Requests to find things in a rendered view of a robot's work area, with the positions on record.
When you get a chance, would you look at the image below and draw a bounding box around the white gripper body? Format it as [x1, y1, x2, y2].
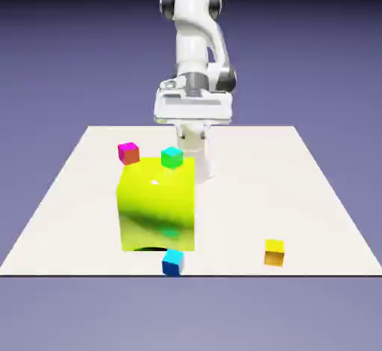
[153, 87, 234, 126]

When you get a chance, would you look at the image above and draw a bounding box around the small green cube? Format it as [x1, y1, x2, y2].
[160, 145, 184, 170]

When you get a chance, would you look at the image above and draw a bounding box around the small magenta cube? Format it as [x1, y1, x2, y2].
[117, 142, 141, 166]

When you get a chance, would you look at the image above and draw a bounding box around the small blue cube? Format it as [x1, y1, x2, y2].
[161, 249, 185, 278]

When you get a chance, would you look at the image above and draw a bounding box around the small yellow cube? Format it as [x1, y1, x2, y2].
[263, 238, 285, 268]

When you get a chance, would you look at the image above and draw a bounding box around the large yellow-green box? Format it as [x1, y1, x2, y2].
[116, 156, 196, 253]

